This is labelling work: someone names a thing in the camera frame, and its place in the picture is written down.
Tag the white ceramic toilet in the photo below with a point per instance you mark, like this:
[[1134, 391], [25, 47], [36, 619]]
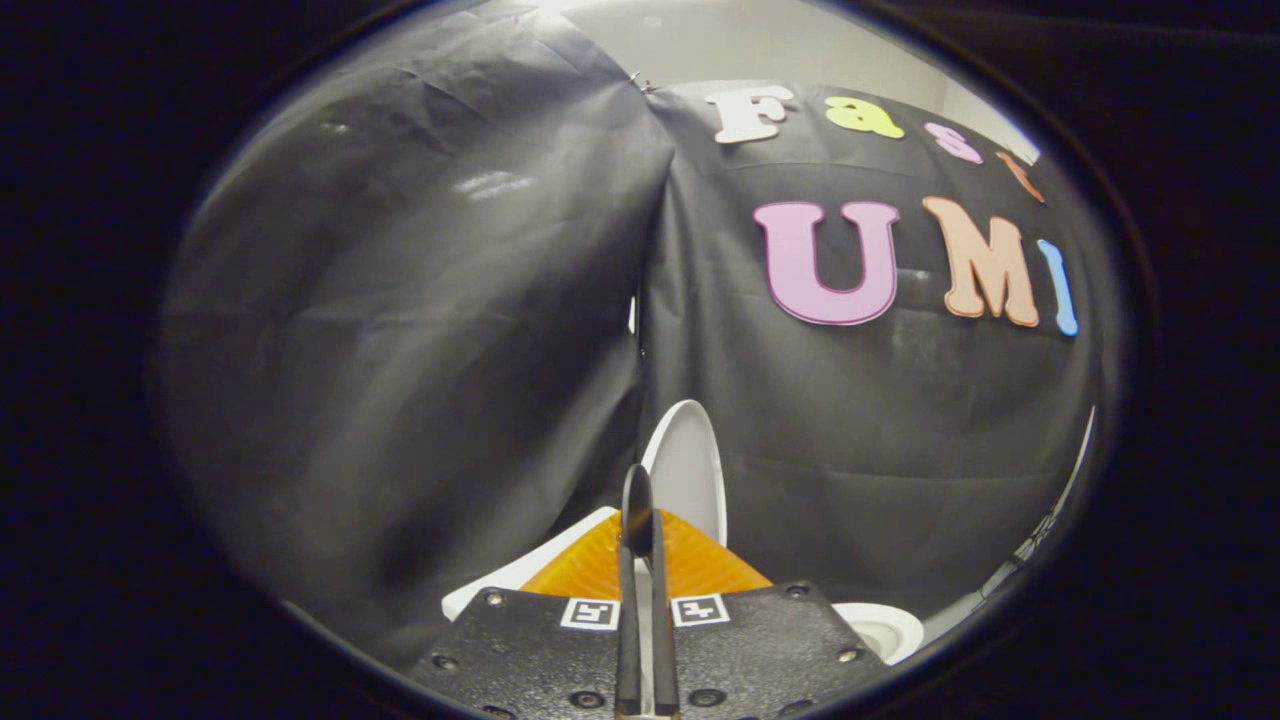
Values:
[[880, 625]]

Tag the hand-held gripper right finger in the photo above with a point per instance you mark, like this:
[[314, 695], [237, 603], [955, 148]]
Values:
[[665, 650]]

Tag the black backdrop cloth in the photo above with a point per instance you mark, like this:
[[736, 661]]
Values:
[[420, 350]]

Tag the white toilet lid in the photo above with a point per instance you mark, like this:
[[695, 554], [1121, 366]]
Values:
[[690, 470]]

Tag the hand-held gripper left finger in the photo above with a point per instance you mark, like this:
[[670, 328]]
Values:
[[628, 650]]

